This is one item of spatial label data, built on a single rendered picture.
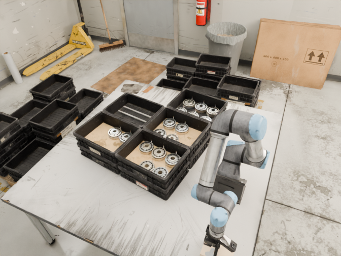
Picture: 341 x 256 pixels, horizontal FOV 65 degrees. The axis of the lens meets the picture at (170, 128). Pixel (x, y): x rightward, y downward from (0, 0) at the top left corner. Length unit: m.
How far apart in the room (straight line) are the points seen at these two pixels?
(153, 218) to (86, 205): 0.44
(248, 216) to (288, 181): 1.24
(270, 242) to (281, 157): 1.00
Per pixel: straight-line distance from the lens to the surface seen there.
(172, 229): 1.67
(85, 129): 2.07
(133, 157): 1.86
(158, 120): 2.04
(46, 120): 2.99
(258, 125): 1.25
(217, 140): 1.31
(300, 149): 3.29
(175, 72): 3.53
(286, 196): 2.81
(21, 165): 2.95
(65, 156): 2.19
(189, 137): 1.96
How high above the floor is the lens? 2.18
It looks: 41 degrees down
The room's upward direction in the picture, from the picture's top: 3 degrees counter-clockwise
